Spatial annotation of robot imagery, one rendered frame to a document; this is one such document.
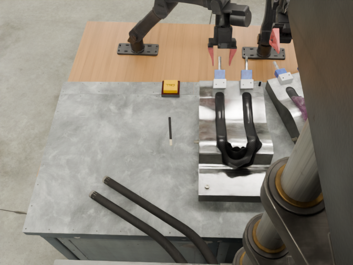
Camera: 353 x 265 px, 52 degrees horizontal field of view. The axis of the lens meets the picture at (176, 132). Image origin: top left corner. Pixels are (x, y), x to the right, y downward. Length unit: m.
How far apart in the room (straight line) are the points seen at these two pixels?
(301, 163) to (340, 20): 0.26
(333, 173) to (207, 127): 1.14
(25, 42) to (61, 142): 1.86
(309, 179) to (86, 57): 1.47
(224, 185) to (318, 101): 1.05
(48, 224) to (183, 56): 0.95
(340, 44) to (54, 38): 3.08
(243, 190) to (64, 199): 0.66
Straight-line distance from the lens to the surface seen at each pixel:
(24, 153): 2.60
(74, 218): 1.38
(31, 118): 2.75
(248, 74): 1.49
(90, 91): 1.67
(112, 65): 1.75
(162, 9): 1.46
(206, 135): 1.32
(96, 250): 1.67
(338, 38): 0.24
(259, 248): 0.78
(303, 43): 0.31
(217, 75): 1.48
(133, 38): 1.69
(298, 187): 0.52
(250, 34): 1.87
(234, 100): 1.47
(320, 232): 0.55
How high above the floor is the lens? 2.04
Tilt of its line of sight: 57 degrees down
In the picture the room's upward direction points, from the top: 4 degrees counter-clockwise
